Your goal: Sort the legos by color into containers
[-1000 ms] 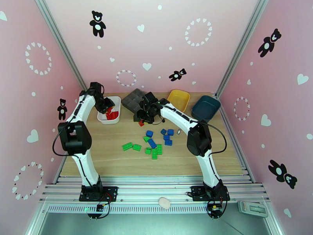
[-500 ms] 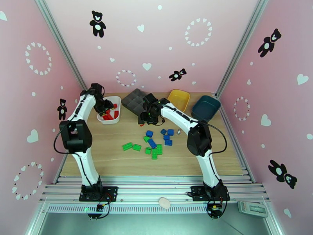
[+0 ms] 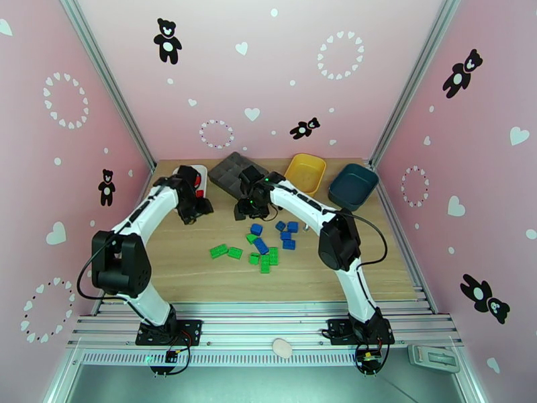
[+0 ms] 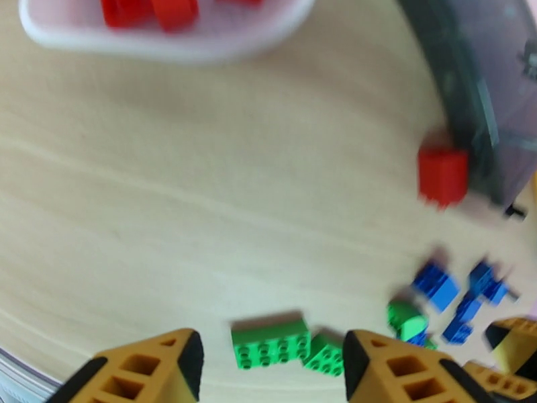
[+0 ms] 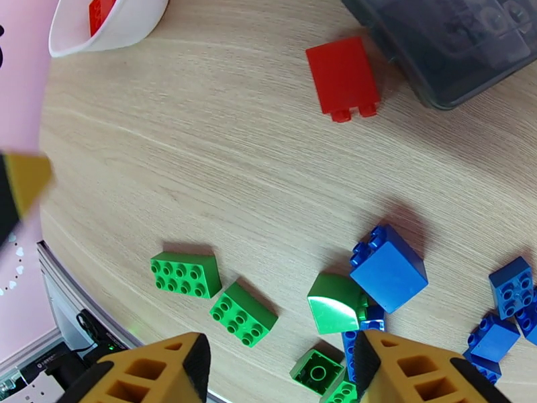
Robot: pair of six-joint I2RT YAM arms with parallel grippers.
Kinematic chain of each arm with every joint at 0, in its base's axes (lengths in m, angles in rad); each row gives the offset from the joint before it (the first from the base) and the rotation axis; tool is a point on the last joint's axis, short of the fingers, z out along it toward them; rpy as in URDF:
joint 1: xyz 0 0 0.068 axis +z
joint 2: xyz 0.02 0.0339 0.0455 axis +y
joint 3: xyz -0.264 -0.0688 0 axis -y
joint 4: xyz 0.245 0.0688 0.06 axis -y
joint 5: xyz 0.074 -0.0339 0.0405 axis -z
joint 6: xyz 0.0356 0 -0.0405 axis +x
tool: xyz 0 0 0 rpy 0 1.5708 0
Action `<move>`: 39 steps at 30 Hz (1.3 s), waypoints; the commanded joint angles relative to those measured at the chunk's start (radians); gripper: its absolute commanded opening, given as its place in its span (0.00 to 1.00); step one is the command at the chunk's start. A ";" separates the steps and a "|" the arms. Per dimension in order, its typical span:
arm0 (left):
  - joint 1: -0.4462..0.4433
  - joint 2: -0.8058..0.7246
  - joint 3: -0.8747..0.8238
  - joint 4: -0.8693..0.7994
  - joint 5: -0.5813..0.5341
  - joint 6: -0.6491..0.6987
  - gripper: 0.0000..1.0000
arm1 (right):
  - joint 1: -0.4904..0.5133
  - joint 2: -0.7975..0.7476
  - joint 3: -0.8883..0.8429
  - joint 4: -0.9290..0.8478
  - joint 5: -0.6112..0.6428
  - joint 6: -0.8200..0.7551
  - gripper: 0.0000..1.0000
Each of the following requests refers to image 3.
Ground beige oval pad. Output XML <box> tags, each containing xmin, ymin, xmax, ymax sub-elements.
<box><xmin>272</xmin><ymin>338</ymin><xmax>293</xmax><ymax>359</ymax></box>

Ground aluminium frame post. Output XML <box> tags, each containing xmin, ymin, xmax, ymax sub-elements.
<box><xmin>368</xmin><ymin>0</ymin><xmax>465</xmax><ymax>169</ymax></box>
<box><xmin>56</xmin><ymin>0</ymin><xmax>157</xmax><ymax>172</ymax></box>

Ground black power cable with connector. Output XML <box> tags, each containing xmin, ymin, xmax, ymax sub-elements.
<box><xmin>354</xmin><ymin>326</ymin><xmax>398</xmax><ymax>377</ymax></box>
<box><xmin>150</xmin><ymin>330</ymin><xmax>194</xmax><ymax>377</ymax></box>

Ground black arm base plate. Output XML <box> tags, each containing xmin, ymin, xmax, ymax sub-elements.
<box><xmin>135</xmin><ymin>318</ymin><xmax>203</xmax><ymax>347</ymax></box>
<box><xmin>327</xmin><ymin>318</ymin><xmax>395</xmax><ymax>346</ymax></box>

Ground grey compartment tray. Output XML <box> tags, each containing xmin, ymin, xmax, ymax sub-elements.
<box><xmin>208</xmin><ymin>151</ymin><xmax>271</xmax><ymax>198</ymax></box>

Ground grey plastic clip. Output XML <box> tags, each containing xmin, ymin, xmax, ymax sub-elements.
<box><xmin>407</xmin><ymin>344</ymin><xmax>460</xmax><ymax>367</ymax></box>

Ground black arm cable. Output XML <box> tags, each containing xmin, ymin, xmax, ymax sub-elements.
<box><xmin>76</xmin><ymin>240</ymin><xmax>112</xmax><ymax>301</ymax></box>
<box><xmin>351</xmin><ymin>212</ymin><xmax>388</xmax><ymax>269</ymax></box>

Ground white plastic container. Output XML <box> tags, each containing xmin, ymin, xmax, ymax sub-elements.
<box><xmin>173</xmin><ymin>163</ymin><xmax>209</xmax><ymax>202</ymax></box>

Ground perforated metal vent strip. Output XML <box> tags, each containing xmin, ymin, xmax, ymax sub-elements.
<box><xmin>79</xmin><ymin>349</ymin><xmax>411</xmax><ymax>367</ymax></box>

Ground aluminium extrusion base rails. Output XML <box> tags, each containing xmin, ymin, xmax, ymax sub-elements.
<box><xmin>66</xmin><ymin>301</ymin><xmax>465</xmax><ymax>349</ymax></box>

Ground dark blue plastic container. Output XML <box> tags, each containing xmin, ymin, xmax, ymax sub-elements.
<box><xmin>328</xmin><ymin>163</ymin><xmax>381</xmax><ymax>212</ymax></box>

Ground yellow plastic container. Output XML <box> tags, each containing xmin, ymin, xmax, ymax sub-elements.
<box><xmin>284</xmin><ymin>152</ymin><xmax>328</xmax><ymax>196</ymax></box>

